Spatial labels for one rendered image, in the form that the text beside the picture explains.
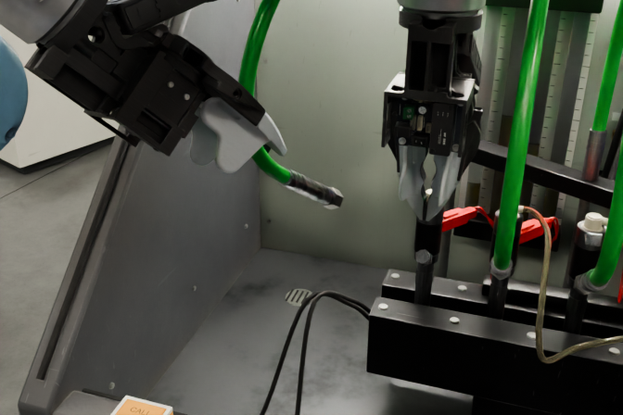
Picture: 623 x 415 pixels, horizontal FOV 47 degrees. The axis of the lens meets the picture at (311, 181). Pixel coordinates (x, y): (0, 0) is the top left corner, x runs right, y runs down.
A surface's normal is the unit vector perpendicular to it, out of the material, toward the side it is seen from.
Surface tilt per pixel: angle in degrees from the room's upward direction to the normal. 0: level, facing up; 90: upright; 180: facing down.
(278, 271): 0
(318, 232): 90
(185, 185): 90
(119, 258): 90
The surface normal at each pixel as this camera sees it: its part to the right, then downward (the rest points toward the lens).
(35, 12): 0.19, 0.61
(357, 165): -0.31, 0.41
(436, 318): 0.00, -0.90
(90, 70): 0.58, 0.15
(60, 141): 0.77, 0.28
